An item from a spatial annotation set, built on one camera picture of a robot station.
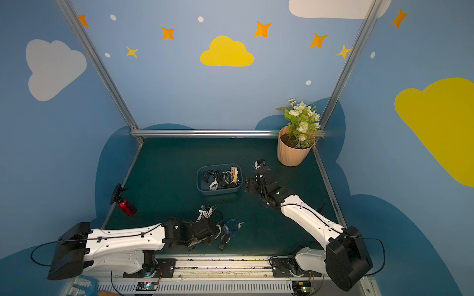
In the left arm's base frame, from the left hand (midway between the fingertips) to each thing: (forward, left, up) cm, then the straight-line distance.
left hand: (216, 234), depth 77 cm
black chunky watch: (+31, +9, -2) cm, 32 cm away
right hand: (+23, -17, +9) cm, 30 cm away
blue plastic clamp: (-20, +48, -7) cm, 52 cm away
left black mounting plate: (-12, +21, -7) cm, 26 cm away
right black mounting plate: (-11, -27, -6) cm, 30 cm away
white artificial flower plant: (+48, -40, +23) cm, 66 cm away
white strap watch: (+25, +4, -3) cm, 26 cm away
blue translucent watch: (+5, -6, -5) cm, 9 cm away
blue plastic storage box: (+26, +10, -6) cm, 29 cm away
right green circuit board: (-17, -35, -7) cm, 39 cm away
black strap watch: (0, -3, -6) cm, 7 cm away
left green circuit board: (-18, +26, -7) cm, 33 cm away
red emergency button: (+11, +43, +4) cm, 45 cm away
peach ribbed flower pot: (+42, -37, +3) cm, 56 cm away
